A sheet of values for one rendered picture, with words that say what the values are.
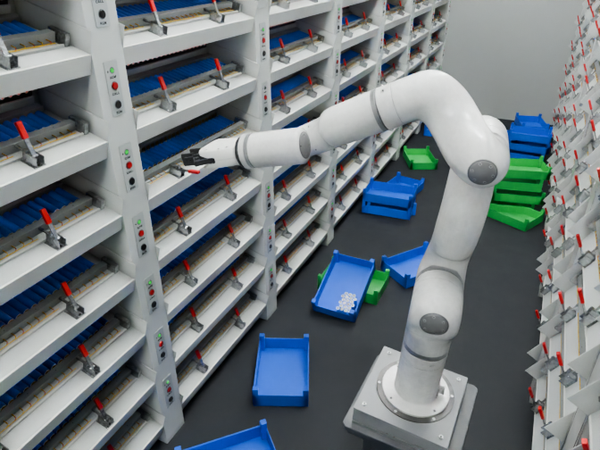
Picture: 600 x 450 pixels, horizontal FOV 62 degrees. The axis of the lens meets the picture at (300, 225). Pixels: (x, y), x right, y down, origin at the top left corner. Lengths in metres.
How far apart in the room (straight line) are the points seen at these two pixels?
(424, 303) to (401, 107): 0.45
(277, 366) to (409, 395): 0.73
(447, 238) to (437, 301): 0.15
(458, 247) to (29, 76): 0.94
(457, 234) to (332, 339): 1.15
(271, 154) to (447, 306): 0.53
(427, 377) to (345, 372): 0.68
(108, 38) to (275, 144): 0.43
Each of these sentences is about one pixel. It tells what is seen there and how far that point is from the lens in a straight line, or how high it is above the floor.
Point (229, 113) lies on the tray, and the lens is 1.88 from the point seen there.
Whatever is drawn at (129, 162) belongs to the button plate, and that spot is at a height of 0.99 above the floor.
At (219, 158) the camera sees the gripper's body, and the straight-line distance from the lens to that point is 1.21.
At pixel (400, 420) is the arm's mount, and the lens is 1.47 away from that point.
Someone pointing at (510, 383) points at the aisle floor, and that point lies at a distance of 2.15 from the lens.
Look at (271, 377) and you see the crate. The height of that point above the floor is 0.00.
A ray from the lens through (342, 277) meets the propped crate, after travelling 2.39.
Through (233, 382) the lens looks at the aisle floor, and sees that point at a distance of 2.02.
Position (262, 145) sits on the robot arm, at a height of 1.06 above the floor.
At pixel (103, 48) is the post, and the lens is 1.23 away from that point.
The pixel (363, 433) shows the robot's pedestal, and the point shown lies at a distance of 1.50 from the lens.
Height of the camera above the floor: 1.45
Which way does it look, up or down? 29 degrees down
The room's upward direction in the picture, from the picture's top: straight up
